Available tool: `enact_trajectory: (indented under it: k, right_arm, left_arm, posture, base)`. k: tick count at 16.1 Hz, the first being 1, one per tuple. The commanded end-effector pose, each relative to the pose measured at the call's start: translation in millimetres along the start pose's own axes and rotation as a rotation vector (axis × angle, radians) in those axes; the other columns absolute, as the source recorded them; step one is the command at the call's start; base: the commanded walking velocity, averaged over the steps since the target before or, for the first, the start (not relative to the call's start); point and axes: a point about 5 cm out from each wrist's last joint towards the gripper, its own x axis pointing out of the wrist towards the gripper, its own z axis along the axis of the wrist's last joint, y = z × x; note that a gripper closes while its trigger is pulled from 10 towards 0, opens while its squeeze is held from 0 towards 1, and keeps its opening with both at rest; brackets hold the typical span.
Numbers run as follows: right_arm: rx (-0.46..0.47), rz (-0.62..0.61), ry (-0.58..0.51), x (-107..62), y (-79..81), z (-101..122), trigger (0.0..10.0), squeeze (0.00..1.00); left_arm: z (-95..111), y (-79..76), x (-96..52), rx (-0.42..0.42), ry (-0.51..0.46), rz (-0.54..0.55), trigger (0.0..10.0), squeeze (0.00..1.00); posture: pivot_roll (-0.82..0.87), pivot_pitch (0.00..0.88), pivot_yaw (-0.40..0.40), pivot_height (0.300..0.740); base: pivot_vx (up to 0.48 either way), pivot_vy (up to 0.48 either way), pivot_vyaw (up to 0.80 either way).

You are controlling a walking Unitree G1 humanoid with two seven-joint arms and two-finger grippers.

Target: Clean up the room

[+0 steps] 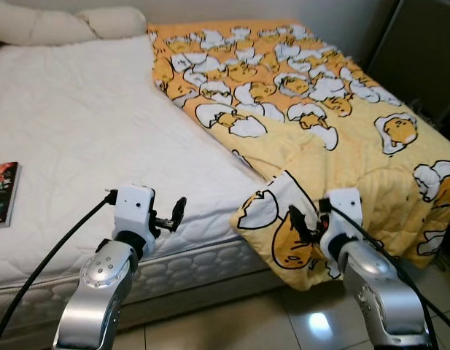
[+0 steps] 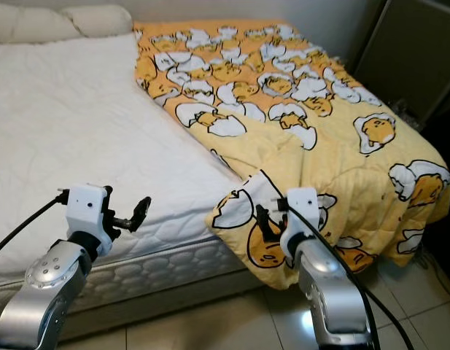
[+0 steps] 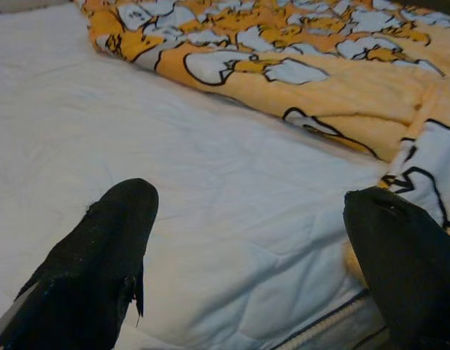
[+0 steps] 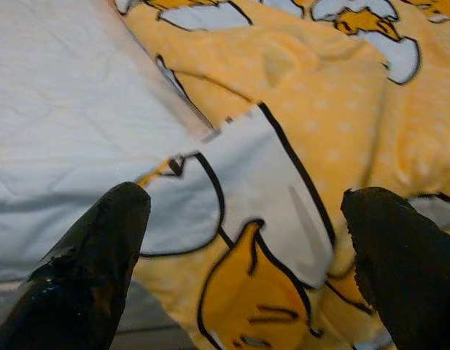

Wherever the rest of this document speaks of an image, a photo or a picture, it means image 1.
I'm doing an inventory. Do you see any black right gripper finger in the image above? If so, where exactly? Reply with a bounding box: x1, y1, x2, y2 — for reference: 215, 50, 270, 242
287, 206, 307, 241

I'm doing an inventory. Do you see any yellow egg cartoon blanket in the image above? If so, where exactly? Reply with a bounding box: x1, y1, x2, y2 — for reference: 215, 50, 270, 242
148, 20, 450, 292

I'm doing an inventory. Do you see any dark book with red cover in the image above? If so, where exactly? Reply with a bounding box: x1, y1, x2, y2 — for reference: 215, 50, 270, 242
0, 161, 21, 230

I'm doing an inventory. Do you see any white quilted mattress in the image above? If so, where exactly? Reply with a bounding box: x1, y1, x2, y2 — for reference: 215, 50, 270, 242
0, 33, 284, 322

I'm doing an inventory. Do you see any dark cabinet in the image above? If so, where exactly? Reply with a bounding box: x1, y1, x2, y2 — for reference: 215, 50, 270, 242
367, 0, 450, 143

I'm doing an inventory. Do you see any long cream bolster pillow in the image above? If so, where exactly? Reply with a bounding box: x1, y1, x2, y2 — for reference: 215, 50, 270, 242
0, 6, 147, 46

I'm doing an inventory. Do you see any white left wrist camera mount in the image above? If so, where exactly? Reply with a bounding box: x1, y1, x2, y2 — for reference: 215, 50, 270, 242
112, 184, 156, 252

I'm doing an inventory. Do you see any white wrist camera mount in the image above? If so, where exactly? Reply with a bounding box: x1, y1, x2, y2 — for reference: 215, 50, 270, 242
319, 188, 364, 256
112, 184, 156, 252

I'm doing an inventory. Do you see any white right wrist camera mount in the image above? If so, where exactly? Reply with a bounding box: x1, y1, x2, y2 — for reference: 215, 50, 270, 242
319, 188, 364, 256

